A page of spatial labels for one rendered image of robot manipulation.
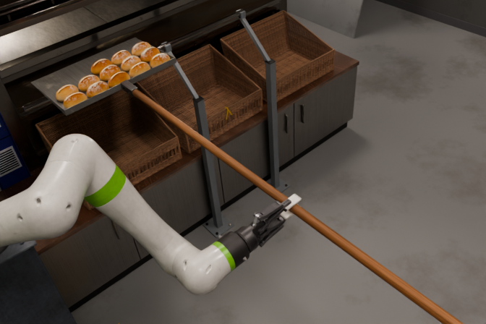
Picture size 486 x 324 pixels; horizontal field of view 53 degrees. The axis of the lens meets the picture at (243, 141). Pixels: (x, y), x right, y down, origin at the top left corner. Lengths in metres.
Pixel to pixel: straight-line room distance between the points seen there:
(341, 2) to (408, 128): 1.64
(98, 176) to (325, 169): 2.32
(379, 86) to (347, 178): 1.13
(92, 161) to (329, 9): 4.02
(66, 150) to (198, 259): 0.44
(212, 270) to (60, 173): 0.47
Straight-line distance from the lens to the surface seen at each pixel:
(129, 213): 1.30
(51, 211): 1.10
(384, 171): 3.39
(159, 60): 2.23
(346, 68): 3.29
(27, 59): 2.58
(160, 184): 2.59
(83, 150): 1.20
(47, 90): 2.29
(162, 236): 1.37
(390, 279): 1.36
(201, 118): 2.44
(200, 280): 1.32
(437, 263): 2.96
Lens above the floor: 2.31
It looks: 40 degrees down
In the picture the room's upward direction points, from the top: 5 degrees counter-clockwise
